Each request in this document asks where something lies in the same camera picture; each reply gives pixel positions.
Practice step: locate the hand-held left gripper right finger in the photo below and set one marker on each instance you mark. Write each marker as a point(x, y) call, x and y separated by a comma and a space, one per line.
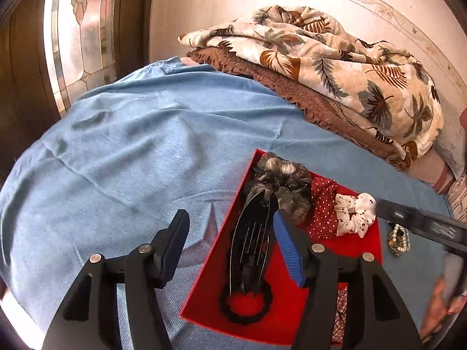
point(288, 248)

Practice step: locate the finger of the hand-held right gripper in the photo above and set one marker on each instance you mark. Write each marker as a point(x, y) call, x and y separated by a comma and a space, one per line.
point(419, 222)

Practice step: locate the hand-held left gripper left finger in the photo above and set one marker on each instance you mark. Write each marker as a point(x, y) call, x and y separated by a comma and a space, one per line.
point(171, 249)

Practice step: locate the black hair claw clip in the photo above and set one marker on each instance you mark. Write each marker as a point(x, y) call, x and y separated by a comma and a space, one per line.
point(251, 233)

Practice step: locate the red polka dot scrunchie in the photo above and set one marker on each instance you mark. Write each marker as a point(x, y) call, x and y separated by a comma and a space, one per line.
point(323, 211)

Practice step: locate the brown striped organza scrunchie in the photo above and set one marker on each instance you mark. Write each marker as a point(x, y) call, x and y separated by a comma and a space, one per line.
point(284, 186)

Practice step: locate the white cherry print scrunchie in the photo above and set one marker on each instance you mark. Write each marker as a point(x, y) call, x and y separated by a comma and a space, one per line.
point(355, 213)

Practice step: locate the red tray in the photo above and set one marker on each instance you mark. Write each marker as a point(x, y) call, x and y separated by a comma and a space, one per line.
point(292, 313)

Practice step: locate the red checked scrunchie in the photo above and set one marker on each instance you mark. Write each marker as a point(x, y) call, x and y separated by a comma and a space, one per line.
point(339, 317)

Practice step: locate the person's right hand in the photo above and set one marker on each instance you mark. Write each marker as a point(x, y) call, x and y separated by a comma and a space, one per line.
point(434, 311)

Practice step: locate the striped floral pillow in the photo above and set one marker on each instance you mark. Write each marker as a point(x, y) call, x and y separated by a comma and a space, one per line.
point(459, 197)

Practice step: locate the pink bed sheet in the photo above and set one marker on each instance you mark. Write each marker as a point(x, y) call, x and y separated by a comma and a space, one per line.
point(430, 167)

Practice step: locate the blue bed sheet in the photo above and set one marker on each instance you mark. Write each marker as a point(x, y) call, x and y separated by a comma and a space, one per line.
point(127, 171)

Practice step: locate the brown quilted blanket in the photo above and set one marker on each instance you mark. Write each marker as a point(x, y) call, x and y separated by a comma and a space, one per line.
point(292, 91)

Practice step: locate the leaf print blanket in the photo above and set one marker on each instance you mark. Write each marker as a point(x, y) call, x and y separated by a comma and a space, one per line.
point(328, 62)

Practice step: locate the stained glass window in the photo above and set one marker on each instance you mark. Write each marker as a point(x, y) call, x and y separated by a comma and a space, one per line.
point(84, 32)

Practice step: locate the wooden door frame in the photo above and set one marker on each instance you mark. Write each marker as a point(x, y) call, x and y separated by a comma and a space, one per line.
point(25, 80)

